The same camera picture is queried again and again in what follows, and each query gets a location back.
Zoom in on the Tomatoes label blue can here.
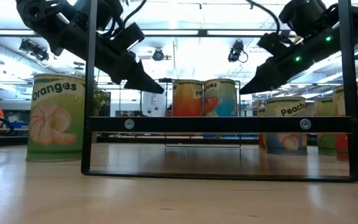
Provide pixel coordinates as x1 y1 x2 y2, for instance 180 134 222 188
202 78 237 118

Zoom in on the green labelled food can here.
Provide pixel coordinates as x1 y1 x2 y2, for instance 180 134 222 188
314 96 337 156

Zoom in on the potted green plant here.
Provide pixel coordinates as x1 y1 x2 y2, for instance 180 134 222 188
73 72 111 117

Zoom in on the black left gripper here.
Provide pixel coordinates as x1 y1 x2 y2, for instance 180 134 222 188
96 34 165 94

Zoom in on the white cabinet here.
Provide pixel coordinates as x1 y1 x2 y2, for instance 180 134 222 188
142 91 167 118

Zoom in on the Oranges label can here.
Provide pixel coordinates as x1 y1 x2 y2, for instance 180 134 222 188
25 73 86 163

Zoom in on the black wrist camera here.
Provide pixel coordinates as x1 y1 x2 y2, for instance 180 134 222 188
257 30 291 57
116 22 145 52

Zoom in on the Peaches label can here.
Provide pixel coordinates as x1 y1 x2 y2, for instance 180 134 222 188
265 96 308 156

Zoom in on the black-framed wooden shelf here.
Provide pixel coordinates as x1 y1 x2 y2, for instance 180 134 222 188
81 0 358 183

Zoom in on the black aluminium rig frame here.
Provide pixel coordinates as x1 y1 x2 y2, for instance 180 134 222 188
96 135 319 146

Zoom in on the orange labelled food can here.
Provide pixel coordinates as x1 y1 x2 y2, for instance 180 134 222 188
257 107 267 149

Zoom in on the black ceiling spotlight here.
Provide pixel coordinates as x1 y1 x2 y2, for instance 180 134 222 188
152 48 165 62
19 39 50 62
227 40 249 63

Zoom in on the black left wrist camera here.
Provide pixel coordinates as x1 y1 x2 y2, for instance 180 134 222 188
116 22 145 52

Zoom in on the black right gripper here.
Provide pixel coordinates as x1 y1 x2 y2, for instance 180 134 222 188
239 42 318 95

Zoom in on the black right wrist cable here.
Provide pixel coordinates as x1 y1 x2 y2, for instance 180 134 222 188
246 0 281 34

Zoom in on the Pineapple label can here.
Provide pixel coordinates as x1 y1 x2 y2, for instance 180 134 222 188
172 79 204 118

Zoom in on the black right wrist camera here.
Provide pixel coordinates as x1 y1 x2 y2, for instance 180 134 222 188
257 30 291 57

